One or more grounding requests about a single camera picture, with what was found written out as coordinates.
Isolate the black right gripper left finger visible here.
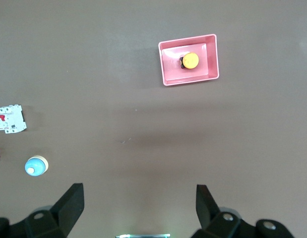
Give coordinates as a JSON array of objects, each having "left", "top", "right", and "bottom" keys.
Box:
[{"left": 0, "top": 183, "right": 85, "bottom": 238}]

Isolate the white circuit breaker red switch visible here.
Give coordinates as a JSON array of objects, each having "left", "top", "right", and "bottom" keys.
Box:
[{"left": 0, "top": 104, "right": 28, "bottom": 134}]

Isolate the pink plastic bin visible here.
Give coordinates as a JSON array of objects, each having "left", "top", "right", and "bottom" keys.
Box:
[{"left": 158, "top": 34, "right": 220, "bottom": 87}]

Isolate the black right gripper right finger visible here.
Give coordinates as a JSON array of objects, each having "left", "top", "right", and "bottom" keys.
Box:
[{"left": 191, "top": 184, "right": 296, "bottom": 238}]

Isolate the yellow push button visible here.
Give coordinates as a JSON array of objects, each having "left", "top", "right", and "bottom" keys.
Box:
[{"left": 179, "top": 52, "right": 200, "bottom": 70}]

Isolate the blue dome call bell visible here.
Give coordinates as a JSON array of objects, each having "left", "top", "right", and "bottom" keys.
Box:
[{"left": 24, "top": 155, "right": 49, "bottom": 177}]

